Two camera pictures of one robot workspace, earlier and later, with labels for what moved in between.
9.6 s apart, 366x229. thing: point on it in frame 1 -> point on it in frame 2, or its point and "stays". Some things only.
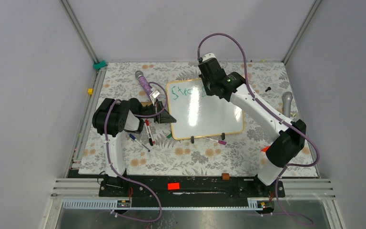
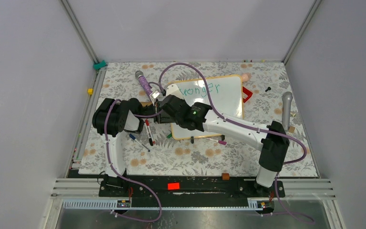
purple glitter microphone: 144,83 stays
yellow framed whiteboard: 197,115 stays
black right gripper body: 208,86 -> 178,122
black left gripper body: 155,109 stays
